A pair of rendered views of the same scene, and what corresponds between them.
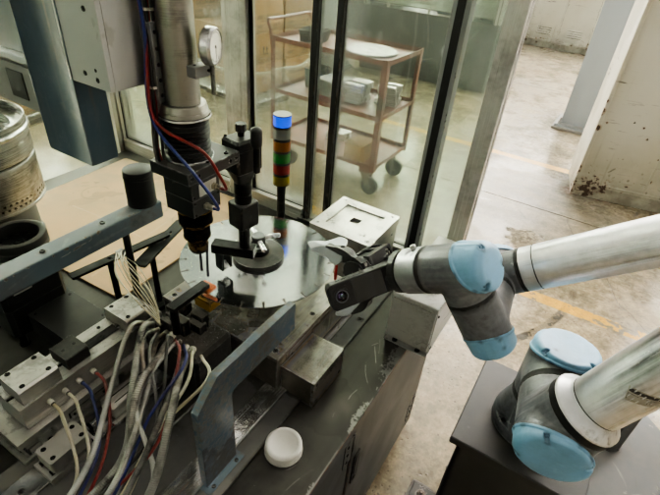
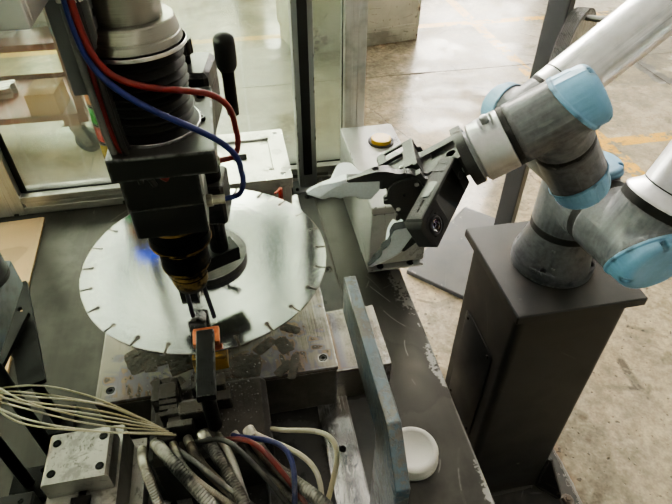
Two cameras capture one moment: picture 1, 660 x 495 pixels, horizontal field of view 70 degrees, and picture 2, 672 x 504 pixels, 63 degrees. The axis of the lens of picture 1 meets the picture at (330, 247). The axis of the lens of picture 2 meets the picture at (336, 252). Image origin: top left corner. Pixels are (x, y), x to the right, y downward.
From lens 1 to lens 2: 0.48 m
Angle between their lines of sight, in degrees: 32
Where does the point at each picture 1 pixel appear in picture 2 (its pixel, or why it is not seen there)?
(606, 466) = not seen: hidden behind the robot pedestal
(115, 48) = not seen: outside the picture
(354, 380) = (391, 333)
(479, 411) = (512, 278)
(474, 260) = (599, 88)
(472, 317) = (588, 162)
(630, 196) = not seen: hidden behind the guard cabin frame
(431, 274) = (542, 134)
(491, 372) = (483, 239)
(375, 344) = (368, 283)
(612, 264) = (648, 44)
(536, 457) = (650, 271)
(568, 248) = (601, 48)
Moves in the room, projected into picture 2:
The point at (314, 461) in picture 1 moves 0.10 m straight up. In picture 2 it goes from (450, 439) to (461, 398)
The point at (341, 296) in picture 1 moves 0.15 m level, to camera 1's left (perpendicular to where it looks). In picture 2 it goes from (438, 224) to (336, 284)
